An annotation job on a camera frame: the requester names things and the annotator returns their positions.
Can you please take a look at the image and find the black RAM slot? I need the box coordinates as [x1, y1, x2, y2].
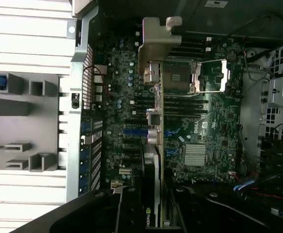
[133, 108, 209, 114]
[133, 96, 209, 102]
[133, 102, 209, 108]

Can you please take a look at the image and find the silver chipset heatsink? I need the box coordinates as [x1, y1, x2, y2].
[184, 142, 208, 167]

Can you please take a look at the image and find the metal socket cover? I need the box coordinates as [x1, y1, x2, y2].
[192, 59, 232, 95]

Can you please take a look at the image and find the green motherboard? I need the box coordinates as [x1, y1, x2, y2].
[92, 29, 244, 195]

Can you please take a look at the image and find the open black PC case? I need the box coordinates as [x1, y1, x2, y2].
[65, 0, 283, 233]

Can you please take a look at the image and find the blue expansion slot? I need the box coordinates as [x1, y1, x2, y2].
[123, 128, 180, 137]

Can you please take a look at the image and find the grey plastic parts rack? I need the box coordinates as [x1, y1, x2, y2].
[0, 71, 59, 172]

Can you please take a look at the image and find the CPU socket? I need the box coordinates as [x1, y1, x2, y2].
[162, 60, 198, 95]

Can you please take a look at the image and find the perforated metal drive cage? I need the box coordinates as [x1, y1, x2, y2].
[260, 45, 283, 136]

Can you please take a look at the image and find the blue data wire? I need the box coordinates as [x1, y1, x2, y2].
[233, 171, 283, 216]

